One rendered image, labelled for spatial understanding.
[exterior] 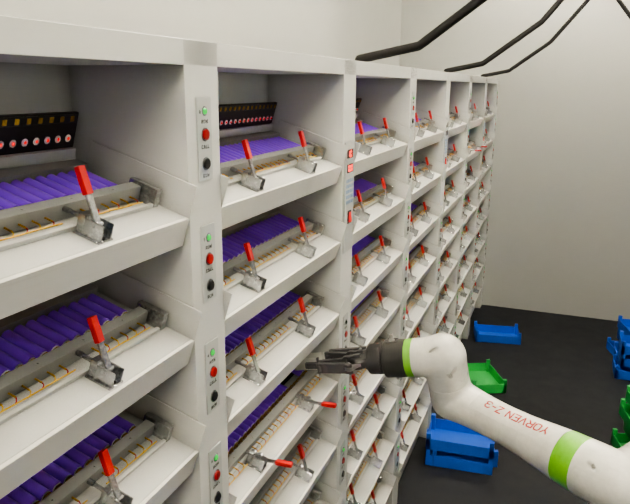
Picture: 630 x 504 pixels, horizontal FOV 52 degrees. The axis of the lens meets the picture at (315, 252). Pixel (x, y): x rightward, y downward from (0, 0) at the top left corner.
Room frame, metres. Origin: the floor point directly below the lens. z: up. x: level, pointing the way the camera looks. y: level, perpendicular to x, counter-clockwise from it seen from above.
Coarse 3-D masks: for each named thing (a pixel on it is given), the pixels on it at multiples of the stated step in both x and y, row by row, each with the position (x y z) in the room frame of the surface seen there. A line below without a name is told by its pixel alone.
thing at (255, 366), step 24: (312, 288) 1.61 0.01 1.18; (264, 312) 1.43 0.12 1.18; (288, 312) 1.46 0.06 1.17; (312, 312) 1.53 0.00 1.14; (336, 312) 1.59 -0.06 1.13; (240, 336) 1.29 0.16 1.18; (264, 336) 1.32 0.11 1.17; (288, 336) 1.39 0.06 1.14; (312, 336) 1.42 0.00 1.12; (240, 360) 1.22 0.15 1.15; (264, 360) 1.26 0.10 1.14; (288, 360) 1.28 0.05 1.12; (240, 384) 1.15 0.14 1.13; (264, 384) 1.17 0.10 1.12; (240, 408) 1.07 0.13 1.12
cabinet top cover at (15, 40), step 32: (0, 32) 0.64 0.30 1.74; (32, 32) 0.67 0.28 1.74; (64, 32) 0.72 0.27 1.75; (96, 32) 0.76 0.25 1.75; (128, 32) 0.82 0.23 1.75; (64, 64) 0.96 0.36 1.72; (96, 64) 0.95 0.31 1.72; (128, 64) 0.93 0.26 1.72; (160, 64) 0.92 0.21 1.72; (224, 64) 1.04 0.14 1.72; (256, 64) 1.15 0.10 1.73; (288, 64) 1.27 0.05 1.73; (320, 64) 1.44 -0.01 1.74; (384, 64) 1.92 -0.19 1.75
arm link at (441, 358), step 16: (432, 336) 1.43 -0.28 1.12; (448, 336) 1.42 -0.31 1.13; (416, 352) 1.41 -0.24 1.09; (432, 352) 1.40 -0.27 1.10; (448, 352) 1.38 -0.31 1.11; (464, 352) 1.40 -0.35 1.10; (416, 368) 1.40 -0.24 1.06; (432, 368) 1.38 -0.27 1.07; (448, 368) 1.37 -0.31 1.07; (464, 368) 1.39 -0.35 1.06; (432, 384) 1.41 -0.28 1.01; (448, 384) 1.38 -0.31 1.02; (464, 384) 1.40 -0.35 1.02
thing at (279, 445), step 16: (288, 384) 1.50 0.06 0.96; (320, 384) 1.55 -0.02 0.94; (336, 384) 1.58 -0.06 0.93; (320, 400) 1.47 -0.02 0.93; (304, 416) 1.39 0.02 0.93; (272, 432) 1.30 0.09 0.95; (288, 432) 1.31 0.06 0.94; (272, 448) 1.24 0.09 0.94; (288, 448) 1.29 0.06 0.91; (272, 464) 1.19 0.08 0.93; (240, 480) 1.12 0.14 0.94; (256, 480) 1.13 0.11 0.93; (240, 496) 1.08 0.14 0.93
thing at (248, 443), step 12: (312, 372) 1.55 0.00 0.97; (300, 384) 1.48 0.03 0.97; (312, 384) 1.52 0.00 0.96; (288, 396) 1.41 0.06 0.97; (276, 408) 1.35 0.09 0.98; (288, 408) 1.38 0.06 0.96; (264, 420) 1.29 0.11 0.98; (252, 432) 1.24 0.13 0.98; (264, 432) 1.27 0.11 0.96; (240, 444) 1.19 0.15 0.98; (252, 444) 1.21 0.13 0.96; (264, 444) 1.24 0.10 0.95; (240, 456) 1.16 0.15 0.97; (228, 468) 1.11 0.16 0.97
